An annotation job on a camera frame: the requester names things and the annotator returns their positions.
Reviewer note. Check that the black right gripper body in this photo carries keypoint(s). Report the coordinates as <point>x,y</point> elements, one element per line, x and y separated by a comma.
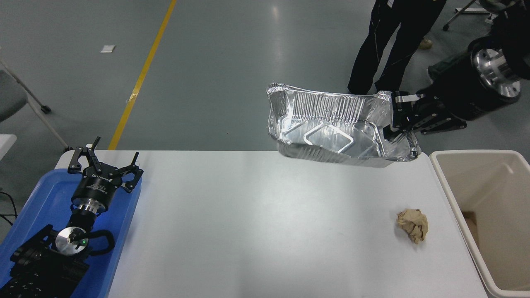
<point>459,95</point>

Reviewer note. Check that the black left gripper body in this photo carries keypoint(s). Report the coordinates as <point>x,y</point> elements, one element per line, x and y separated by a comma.
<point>97,187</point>

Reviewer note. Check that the rectangular foil tray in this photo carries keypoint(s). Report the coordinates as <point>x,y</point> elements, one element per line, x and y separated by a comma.
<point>331,124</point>

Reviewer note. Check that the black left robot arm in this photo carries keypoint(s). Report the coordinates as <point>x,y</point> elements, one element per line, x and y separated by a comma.
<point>41,269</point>

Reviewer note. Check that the blue plastic tray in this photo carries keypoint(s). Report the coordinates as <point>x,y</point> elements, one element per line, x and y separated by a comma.
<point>45,194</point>

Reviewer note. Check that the large pale plastic bin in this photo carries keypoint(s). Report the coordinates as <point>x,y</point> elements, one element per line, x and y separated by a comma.
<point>463,174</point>

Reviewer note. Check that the person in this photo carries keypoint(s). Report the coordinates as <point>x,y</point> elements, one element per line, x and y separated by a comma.
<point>389,41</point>
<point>425,44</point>

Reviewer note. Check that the white side table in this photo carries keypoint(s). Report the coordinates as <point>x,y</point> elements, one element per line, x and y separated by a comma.
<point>6,145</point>

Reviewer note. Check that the grey wheeled chair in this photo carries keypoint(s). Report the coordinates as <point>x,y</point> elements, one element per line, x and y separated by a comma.
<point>12,95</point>

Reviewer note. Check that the crumpled tan paper ball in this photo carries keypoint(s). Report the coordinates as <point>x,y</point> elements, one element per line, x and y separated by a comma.
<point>414,224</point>

